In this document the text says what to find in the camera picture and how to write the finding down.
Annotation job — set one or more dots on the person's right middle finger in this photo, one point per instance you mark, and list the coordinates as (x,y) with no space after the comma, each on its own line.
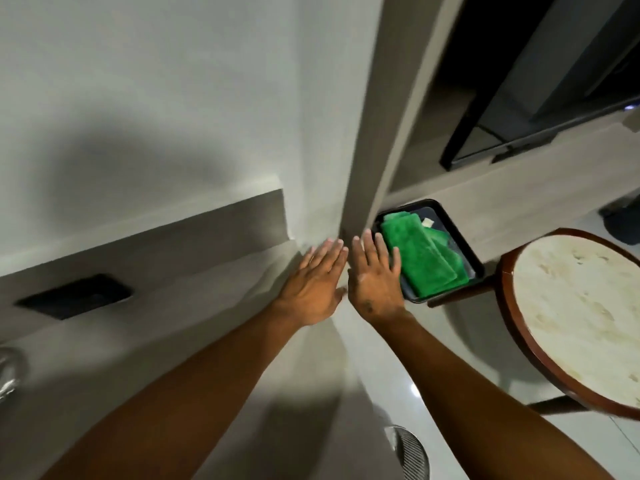
(370,249)

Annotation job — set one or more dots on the black rectangular tray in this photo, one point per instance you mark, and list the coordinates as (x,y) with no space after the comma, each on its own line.
(452,234)

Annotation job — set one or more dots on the shiny metal object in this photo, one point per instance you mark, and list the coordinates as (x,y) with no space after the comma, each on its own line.
(9,374)

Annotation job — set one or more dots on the black wall socket panel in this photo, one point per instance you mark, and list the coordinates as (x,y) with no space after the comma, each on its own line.
(75,296)

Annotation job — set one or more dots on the round marble wooden table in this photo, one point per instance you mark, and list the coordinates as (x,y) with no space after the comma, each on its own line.
(575,314)

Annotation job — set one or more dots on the person's left forearm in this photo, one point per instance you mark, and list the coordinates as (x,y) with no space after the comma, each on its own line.
(190,394)

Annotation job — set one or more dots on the person's right forearm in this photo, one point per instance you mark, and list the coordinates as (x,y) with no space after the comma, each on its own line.
(475,409)

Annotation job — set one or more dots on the person's right thumb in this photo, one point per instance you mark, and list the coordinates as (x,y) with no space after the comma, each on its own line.
(351,282)

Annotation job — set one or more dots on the person's right little finger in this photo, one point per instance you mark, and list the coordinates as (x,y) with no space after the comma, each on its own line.
(396,264)

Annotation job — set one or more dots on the green folded cloth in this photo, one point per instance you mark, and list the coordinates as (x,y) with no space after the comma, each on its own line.
(425,254)

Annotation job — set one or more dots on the dark object on floor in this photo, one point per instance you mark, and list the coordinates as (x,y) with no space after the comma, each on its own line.
(622,219)

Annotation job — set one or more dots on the person's left hand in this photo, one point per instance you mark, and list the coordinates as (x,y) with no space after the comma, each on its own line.
(312,289)

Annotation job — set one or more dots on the person's right hand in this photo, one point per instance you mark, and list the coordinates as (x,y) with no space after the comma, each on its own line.
(375,287)

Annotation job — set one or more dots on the person's left middle finger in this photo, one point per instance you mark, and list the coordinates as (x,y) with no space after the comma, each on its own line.
(336,257)

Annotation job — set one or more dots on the person's left thumb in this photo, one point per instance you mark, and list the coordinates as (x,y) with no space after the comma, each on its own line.
(341,294)

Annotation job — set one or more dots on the black flat television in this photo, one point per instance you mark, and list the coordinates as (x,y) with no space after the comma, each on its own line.
(530,84)

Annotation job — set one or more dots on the person's left little finger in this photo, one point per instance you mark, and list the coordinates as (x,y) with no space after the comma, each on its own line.
(307,260)

